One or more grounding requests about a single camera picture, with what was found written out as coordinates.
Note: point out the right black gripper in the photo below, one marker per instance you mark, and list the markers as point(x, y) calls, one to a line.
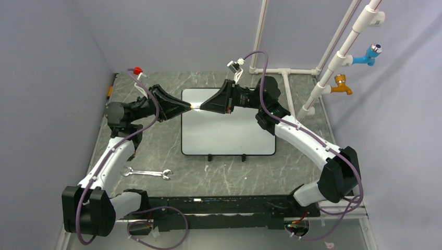
point(223, 101)

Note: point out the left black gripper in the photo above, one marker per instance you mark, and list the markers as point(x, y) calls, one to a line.
point(168, 105)

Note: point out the white whiteboard black frame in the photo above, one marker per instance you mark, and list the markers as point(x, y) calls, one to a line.
point(209, 133)

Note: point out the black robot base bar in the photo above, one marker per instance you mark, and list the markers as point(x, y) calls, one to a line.
point(223, 212)

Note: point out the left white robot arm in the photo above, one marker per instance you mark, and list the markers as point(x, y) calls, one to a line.
point(87, 207)

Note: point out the orange-tipped tool at edge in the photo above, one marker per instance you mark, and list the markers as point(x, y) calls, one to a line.
point(110, 89)

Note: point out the silver open-end wrench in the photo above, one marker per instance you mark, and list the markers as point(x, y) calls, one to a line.
point(127, 171)

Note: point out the orange brass faucet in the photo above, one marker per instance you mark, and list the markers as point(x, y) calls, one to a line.
point(341, 87)

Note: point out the blue faucet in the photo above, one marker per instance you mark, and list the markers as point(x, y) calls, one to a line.
point(372, 52)

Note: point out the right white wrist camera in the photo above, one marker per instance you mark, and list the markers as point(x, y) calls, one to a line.
point(236, 68)

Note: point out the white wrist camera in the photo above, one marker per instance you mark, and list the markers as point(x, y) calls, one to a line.
point(236, 68)
point(139, 73)

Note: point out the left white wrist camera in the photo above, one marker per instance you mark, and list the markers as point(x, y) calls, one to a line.
point(139, 73)

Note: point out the white pvc pipe frame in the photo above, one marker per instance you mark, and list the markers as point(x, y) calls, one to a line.
point(370, 16)

